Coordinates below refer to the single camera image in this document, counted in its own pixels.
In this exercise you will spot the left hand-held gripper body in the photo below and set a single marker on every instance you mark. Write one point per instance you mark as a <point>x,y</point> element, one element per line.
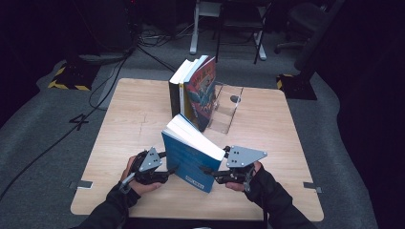
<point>149,162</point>

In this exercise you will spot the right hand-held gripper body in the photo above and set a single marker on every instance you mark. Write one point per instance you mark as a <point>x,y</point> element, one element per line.
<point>243,157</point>

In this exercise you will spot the blue paperback book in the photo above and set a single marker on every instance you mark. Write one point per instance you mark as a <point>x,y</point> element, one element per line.
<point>187,159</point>

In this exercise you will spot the clear acrylic book rack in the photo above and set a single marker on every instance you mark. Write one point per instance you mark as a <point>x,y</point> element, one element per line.
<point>226,111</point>

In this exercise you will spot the black hardcover book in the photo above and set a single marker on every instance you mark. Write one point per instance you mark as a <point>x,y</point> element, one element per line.
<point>174,95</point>

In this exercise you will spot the person's right hand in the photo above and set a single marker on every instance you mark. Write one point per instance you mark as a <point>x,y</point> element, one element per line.
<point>258,171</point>

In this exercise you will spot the grey tape strip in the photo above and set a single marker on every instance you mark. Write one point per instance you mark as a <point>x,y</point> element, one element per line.
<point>81,184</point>
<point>313,187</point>

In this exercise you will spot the yellow-black striped stand base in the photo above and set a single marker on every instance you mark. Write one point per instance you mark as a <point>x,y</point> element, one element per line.
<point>296,89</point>
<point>71,79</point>

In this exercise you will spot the grey round stand foot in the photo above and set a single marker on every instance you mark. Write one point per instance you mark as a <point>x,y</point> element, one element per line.
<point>102,58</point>

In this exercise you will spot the black slanted stand pole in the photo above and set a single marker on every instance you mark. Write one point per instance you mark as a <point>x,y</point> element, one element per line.
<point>313,44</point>

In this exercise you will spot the black office chair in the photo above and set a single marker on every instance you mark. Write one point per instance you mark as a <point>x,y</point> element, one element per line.
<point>302,19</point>

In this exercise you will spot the white desk frame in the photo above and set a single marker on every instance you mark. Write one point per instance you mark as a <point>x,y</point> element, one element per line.
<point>194,35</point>

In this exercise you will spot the black folding chair frame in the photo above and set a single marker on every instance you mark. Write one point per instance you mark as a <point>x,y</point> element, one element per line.
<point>242,22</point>

